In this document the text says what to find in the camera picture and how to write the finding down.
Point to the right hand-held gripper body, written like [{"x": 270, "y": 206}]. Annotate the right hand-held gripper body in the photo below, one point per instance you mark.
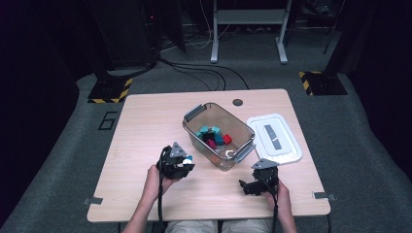
[{"x": 266, "y": 179}]

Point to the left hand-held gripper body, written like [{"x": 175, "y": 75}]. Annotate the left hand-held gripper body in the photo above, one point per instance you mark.
[{"x": 170, "y": 166}]

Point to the blue white toy brick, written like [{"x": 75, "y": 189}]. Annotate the blue white toy brick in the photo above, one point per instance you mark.
[{"x": 188, "y": 159}]

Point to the pile of colourful toy blocks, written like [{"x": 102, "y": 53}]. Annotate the pile of colourful toy blocks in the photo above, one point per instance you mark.
[{"x": 210, "y": 137}]

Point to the clear brown plastic storage box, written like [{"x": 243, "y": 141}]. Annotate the clear brown plastic storage box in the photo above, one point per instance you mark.
[{"x": 241, "y": 127}]

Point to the person's left hand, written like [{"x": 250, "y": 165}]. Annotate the person's left hand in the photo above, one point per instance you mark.
[{"x": 154, "y": 184}]

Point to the person's right hand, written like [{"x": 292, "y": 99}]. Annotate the person's right hand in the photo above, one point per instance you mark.
[{"x": 283, "y": 200}]

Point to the person's light shorts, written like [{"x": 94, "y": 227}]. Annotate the person's light shorts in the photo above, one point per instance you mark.
[{"x": 246, "y": 226}]

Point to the dark round table grommet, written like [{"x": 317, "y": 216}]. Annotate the dark round table grommet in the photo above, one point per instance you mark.
[{"x": 237, "y": 102}]

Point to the black striped stand base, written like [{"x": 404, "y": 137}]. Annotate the black striped stand base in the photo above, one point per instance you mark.
[
  {"x": 324, "y": 84},
  {"x": 107, "y": 90}
]

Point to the dark equipment cabinet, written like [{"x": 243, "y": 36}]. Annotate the dark equipment cabinet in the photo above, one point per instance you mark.
[{"x": 129, "y": 32}]

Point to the black stand leg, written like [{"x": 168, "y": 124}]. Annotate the black stand leg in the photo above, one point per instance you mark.
[{"x": 330, "y": 35}]

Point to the dark curtain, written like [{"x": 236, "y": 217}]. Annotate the dark curtain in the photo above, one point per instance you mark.
[
  {"x": 388, "y": 64},
  {"x": 32, "y": 64}
]

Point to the grey table bracket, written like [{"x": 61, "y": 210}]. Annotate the grey table bracket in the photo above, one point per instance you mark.
[
  {"x": 94, "y": 201},
  {"x": 320, "y": 195}
]

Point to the white metal desk frame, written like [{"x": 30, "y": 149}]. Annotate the white metal desk frame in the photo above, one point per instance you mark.
[{"x": 249, "y": 16}]

